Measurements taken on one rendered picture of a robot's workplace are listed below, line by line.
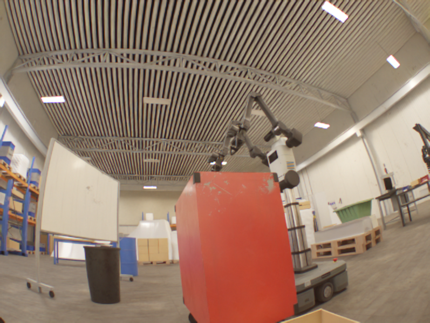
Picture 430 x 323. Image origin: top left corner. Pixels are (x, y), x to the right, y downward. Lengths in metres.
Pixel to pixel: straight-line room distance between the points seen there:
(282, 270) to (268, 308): 0.20
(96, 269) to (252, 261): 1.67
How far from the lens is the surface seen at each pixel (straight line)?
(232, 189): 0.96
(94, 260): 2.24
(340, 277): 1.80
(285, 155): 1.80
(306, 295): 1.52
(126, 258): 4.61
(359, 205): 4.57
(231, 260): 0.91
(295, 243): 1.72
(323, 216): 5.52
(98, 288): 2.29
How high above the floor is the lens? 0.60
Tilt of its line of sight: 24 degrees up
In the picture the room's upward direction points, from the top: 7 degrees counter-clockwise
